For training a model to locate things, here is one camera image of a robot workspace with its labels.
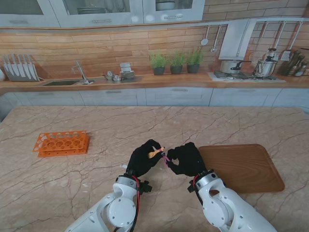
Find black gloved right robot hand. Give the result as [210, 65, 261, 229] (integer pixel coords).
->
[166, 142, 208, 177]

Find printed kitchen backdrop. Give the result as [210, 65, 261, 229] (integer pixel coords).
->
[0, 0, 309, 108]

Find yellow microfibre cloth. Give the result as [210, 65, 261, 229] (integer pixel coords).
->
[147, 146, 166, 160]

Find red black left arm cables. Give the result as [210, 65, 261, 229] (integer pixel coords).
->
[113, 176, 142, 232]

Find pink hair tie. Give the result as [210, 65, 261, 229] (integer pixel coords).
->
[161, 150, 171, 168]

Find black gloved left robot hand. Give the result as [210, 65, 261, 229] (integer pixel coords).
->
[126, 139, 165, 178]

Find brown wooden tray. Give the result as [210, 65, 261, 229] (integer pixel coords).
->
[197, 144, 285, 194]

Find orange test tube rack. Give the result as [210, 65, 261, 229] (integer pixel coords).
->
[31, 130, 90, 158]

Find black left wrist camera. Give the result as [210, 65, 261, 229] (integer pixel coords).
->
[140, 180, 154, 194]

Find red black right arm cables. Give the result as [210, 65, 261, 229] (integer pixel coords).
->
[192, 175, 206, 206]

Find red black arm cables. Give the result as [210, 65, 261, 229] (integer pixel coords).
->
[192, 175, 206, 206]
[113, 176, 142, 232]

